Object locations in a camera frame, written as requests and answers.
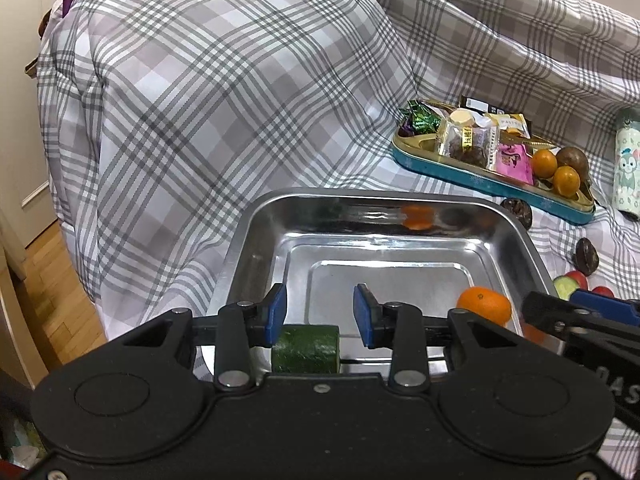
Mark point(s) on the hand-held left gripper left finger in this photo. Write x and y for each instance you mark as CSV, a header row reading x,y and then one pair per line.
x,y
276,312

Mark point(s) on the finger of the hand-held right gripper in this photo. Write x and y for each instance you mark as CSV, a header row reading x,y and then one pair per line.
x,y
552,316
607,304

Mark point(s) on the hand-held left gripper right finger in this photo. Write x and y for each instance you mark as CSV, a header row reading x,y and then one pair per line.
x,y
363,315

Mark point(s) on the red tomato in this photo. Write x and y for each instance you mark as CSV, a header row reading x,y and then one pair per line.
x,y
602,291
577,279

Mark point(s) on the cucumber slice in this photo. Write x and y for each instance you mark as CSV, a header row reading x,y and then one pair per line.
x,y
565,287

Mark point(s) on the green cucumber piece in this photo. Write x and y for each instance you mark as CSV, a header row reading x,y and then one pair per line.
x,y
305,350

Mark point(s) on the stainless steel tray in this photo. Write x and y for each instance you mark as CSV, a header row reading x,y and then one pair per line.
x,y
380,270

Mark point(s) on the orange mandarin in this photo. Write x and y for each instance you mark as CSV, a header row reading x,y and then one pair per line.
x,y
484,304

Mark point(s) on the dark wrinkled passion fruit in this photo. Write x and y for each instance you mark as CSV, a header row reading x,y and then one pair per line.
x,y
517,214
586,257

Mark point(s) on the small orange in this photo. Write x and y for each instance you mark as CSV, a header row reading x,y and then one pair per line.
x,y
544,164
566,181

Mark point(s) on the teal and gold tin tray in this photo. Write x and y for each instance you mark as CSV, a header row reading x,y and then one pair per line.
x,y
500,192

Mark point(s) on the cartoon print bottle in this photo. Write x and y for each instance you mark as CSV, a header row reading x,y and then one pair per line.
x,y
627,165

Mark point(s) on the brown passion fruit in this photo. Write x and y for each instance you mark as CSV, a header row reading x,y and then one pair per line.
x,y
574,159

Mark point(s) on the pink snack packet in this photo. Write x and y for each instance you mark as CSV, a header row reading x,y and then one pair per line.
x,y
514,162

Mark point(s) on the clear packet of brown snack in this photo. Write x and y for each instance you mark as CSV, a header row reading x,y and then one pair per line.
x,y
465,145

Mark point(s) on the yellow and white snack packet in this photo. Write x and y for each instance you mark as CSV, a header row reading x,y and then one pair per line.
x,y
510,124

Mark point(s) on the green foil candy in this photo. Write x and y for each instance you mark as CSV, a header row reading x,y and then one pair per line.
x,y
422,119

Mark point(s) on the grey plaid blanket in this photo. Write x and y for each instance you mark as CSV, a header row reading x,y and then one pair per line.
x,y
225,110

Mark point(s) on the round white pastry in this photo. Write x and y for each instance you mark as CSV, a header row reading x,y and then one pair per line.
x,y
461,117

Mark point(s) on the black box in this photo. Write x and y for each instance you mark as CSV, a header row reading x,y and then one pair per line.
x,y
480,104

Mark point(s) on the white door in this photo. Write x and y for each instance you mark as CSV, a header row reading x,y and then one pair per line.
x,y
27,110

